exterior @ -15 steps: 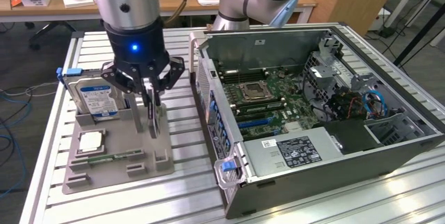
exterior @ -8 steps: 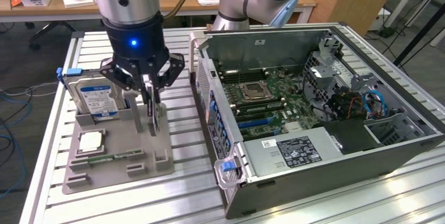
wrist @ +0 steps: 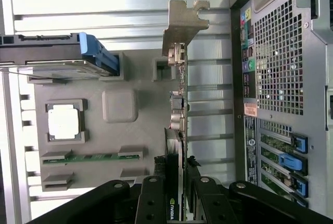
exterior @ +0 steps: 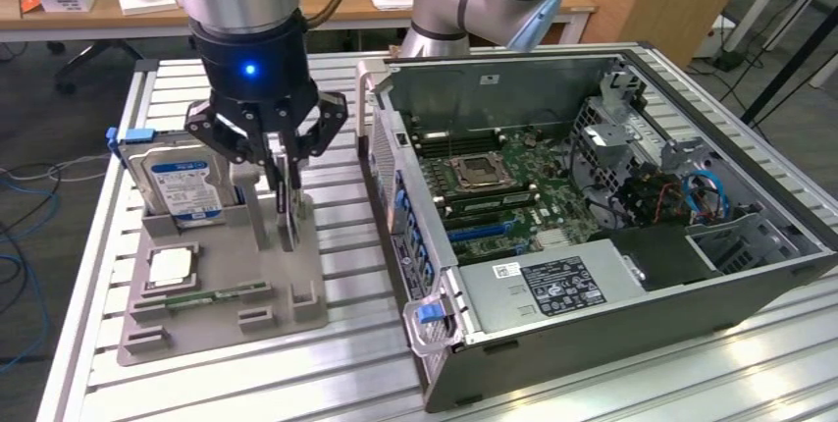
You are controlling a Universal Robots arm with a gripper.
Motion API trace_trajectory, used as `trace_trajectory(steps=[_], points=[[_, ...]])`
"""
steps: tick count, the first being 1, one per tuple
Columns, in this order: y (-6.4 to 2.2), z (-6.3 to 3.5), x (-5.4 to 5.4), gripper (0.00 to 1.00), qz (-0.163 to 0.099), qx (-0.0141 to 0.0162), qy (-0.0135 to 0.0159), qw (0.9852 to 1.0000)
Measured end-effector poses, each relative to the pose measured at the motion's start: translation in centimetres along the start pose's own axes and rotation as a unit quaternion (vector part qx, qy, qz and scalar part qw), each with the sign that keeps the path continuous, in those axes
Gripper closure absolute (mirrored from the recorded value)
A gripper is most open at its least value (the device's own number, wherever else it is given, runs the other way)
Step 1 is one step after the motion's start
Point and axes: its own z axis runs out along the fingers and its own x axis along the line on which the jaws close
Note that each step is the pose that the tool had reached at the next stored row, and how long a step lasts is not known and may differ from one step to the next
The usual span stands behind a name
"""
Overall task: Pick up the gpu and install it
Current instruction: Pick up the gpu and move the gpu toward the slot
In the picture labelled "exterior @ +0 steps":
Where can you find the black metal stand pole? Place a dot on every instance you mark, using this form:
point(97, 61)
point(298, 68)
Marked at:
point(790, 51)

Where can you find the silver CPU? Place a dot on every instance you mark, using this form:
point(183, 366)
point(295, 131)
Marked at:
point(171, 267)

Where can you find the grey power supply unit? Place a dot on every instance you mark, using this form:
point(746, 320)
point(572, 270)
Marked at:
point(491, 309)

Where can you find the metal disk bay cage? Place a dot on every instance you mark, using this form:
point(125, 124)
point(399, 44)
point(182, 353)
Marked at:
point(609, 137)

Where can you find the blue expansion slot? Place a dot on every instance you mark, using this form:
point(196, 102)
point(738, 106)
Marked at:
point(480, 230)

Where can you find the CPU socket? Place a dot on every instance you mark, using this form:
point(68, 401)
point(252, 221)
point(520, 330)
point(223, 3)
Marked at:
point(480, 172)

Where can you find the open grey PC case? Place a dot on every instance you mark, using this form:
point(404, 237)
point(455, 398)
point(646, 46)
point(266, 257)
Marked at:
point(588, 353)

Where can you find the orange card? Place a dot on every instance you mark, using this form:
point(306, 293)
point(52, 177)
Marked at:
point(29, 4)

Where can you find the green motherboard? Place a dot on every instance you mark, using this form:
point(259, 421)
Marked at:
point(556, 206)

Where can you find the blue case latch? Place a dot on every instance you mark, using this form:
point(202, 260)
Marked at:
point(431, 315)

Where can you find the grey parts rack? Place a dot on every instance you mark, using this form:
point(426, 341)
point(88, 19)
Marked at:
point(223, 319)

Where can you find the hard disk with blue carrier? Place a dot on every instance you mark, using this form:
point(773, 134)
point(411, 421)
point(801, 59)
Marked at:
point(180, 186)

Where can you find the green RAM stick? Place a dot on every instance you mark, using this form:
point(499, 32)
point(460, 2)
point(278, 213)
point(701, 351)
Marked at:
point(203, 297)

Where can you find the square silver chipset heatsink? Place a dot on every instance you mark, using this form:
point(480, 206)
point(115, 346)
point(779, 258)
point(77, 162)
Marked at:
point(552, 241)

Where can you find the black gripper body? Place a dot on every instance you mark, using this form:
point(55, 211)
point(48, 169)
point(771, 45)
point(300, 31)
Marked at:
point(255, 88)

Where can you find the wooden cabinet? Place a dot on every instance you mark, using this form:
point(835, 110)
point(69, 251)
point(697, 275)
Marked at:
point(654, 0)

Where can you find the black office chair base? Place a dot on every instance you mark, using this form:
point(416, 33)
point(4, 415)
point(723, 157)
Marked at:
point(85, 56)

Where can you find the wooden desk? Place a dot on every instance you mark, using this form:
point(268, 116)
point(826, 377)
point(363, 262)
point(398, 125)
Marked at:
point(367, 19)

